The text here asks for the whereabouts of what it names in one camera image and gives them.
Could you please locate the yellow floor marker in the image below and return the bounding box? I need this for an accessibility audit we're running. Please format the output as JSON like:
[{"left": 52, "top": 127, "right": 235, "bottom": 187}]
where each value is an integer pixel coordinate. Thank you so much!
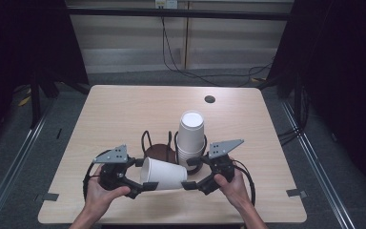
[{"left": 17, "top": 94, "right": 32, "bottom": 108}]

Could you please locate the black horizontal bar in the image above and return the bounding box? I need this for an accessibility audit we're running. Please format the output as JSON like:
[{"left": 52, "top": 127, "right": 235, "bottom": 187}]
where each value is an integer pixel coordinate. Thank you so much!
[{"left": 66, "top": 7, "right": 295, "bottom": 22}]

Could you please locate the white wall outlet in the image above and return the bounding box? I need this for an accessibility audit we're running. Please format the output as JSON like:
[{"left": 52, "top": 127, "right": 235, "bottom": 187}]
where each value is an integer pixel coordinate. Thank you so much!
[{"left": 154, "top": 0, "right": 179, "bottom": 10}]

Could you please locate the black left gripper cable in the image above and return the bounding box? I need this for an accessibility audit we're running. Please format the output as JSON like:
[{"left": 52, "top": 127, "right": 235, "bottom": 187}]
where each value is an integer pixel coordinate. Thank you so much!
[{"left": 82, "top": 149, "right": 112, "bottom": 202}]

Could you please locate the black metal stand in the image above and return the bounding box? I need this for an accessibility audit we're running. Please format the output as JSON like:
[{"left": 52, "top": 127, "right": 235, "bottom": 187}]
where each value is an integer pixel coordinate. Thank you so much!
[{"left": 28, "top": 72, "right": 60, "bottom": 130}]

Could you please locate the stack of white paper cups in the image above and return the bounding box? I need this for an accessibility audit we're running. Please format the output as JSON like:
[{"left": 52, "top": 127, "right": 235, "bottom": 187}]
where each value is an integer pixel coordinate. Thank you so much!
[{"left": 174, "top": 110, "right": 207, "bottom": 172}]

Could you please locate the metal floor rail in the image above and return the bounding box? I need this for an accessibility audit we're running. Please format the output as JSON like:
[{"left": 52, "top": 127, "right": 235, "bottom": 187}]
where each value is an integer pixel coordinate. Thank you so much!
[
  {"left": 0, "top": 103, "right": 55, "bottom": 229},
  {"left": 280, "top": 100, "right": 357, "bottom": 229}
]

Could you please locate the grey tape piece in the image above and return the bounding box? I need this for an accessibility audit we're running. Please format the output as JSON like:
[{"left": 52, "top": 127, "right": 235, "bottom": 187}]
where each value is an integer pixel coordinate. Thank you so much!
[
  {"left": 35, "top": 192, "right": 60, "bottom": 203},
  {"left": 286, "top": 188, "right": 308, "bottom": 198}
]

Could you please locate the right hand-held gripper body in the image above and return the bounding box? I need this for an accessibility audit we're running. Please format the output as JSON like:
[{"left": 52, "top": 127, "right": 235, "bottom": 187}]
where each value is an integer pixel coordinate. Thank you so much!
[{"left": 196, "top": 138, "right": 246, "bottom": 197}]

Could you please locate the dark curtain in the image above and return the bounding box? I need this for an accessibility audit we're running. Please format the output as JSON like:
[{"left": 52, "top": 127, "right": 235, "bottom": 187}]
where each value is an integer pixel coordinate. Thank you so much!
[
  {"left": 266, "top": 0, "right": 366, "bottom": 195},
  {"left": 0, "top": 0, "right": 91, "bottom": 156}
]

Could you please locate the black wall cable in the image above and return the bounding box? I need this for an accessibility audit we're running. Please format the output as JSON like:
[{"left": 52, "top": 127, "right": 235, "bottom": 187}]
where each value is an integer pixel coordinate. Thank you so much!
[{"left": 160, "top": 16, "right": 275, "bottom": 88}]

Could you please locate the single white paper cup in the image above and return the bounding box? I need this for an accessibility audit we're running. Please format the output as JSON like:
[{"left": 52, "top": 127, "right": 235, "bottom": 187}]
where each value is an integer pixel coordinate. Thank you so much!
[{"left": 139, "top": 156, "right": 189, "bottom": 192}]

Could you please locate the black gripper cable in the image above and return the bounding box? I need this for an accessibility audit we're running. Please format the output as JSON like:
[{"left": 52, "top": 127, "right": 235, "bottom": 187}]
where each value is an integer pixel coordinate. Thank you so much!
[
  {"left": 233, "top": 157, "right": 257, "bottom": 207},
  {"left": 82, "top": 149, "right": 112, "bottom": 202}
]

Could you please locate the person's right hand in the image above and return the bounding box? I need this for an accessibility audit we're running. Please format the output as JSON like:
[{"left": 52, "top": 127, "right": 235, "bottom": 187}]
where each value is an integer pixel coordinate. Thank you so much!
[{"left": 213, "top": 158, "right": 253, "bottom": 212}]

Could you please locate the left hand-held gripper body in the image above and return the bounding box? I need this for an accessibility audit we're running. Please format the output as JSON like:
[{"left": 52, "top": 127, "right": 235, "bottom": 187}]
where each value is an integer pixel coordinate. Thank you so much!
[{"left": 91, "top": 144, "right": 145, "bottom": 200}]

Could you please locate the brown wire cup holder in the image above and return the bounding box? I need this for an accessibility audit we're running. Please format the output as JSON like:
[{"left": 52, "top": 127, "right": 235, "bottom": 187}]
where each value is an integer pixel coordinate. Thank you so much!
[{"left": 140, "top": 129, "right": 209, "bottom": 176}]

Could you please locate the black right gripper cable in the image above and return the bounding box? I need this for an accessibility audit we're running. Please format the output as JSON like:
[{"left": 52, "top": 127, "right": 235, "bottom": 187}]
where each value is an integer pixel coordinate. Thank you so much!
[{"left": 233, "top": 157, "right": 257, "bottom": 207}]

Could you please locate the black floor cable bundle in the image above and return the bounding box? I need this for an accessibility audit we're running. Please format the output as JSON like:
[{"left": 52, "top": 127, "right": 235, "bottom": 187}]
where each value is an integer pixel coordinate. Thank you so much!
[{"left": 277, "top": 85, "right": 310, "bottom": 148}]

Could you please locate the person's left hand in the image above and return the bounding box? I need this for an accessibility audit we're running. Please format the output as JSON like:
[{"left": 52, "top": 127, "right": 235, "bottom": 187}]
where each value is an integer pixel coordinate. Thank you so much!
[{"left": 83, "top": 165, "right": 132, "bottom": 221}]

